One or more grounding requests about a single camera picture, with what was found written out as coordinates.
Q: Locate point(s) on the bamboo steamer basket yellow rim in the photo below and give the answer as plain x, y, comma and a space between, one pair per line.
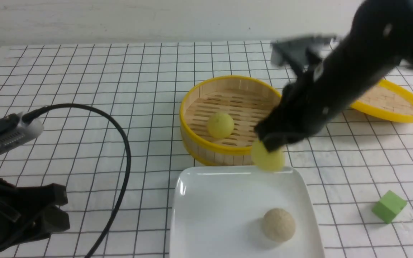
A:
245, 99

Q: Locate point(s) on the yellow steamed bun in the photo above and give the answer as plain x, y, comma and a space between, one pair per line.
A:
267, 161
220, 125

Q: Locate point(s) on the white square plate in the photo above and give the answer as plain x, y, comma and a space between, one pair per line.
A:
217, 212

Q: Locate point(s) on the green foam cube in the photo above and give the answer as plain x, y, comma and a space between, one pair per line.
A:
388, 207

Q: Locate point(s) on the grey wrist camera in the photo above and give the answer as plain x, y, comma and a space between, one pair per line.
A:
14, 132
299, 52

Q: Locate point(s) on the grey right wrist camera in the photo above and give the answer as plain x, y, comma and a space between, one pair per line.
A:
299, 52

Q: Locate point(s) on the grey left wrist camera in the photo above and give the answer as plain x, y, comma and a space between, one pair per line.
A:
14, 132

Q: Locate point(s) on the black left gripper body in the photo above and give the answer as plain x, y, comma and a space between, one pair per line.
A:
29, 214

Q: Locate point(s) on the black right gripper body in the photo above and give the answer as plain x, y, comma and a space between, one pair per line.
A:
306, 106

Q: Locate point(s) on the beige steamed bun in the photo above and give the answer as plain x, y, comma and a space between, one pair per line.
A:
278, 225

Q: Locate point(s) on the bamboo steamer lid yellow rim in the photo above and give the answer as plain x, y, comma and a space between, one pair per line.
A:
387, 101

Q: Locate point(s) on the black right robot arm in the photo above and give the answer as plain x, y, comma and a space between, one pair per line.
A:
381, 36

